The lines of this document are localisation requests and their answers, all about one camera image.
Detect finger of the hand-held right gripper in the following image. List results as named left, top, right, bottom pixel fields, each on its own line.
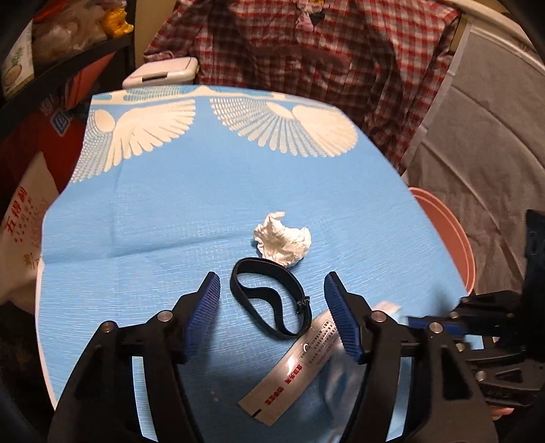
left=402, top=315, right=465, bottom=339
left=457, top=291, right=526, bottom=318

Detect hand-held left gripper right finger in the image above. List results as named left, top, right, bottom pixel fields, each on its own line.
left=324, top=273, right=499, bottom=443

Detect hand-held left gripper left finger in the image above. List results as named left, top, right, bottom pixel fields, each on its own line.
left=47, top=272, right=222, bottom=443

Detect pink plastic basin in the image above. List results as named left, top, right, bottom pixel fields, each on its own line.
left=409, top=187, right=475, bottom=294

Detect clear packet with blue mask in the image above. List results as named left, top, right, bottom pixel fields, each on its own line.
left=238, top=300, right=403, bottom=443

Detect person's right hand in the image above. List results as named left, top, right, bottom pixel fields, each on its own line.
left=487, top=404, right=518, bottom=422

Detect black elastic band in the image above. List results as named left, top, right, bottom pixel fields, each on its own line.
left=230, top=258, right=313, bottom=340

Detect crumpled white tissue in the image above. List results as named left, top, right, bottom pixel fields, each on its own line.
left=253, top=212, right=312, bottom=269

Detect blue tablecloth with white print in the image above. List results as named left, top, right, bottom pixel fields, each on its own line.
left=36, top=84, right=473, bottom=443

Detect grey cloth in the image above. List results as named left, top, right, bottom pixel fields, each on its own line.
left=400, top=21, right=545, bottom=299

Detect white sack with red print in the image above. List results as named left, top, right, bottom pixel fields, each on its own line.
left=0, top=151, right=60, bottom=303

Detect white lidded bin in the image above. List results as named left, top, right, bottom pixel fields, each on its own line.
left=123, top=57, right=200, bottom=89

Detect black shelf rack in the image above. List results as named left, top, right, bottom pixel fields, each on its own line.
left=0, top=0, right=137, bottom=128

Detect red plaid shirt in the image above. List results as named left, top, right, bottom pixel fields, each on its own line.
left=142, top=0, right=463, bottom=175

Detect golden figurine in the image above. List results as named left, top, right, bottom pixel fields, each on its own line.
left=100, top=7, right=135, bottom=39

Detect white printed carton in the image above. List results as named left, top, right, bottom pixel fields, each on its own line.
left=0, top=19, right=37, bottom=98

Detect clear plastic bags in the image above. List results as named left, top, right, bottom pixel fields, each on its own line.
left=32, top=0, right=111, bottom=64

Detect white frame bar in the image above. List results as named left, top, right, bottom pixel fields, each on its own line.
left=451, top=0, right=541, bottom=49

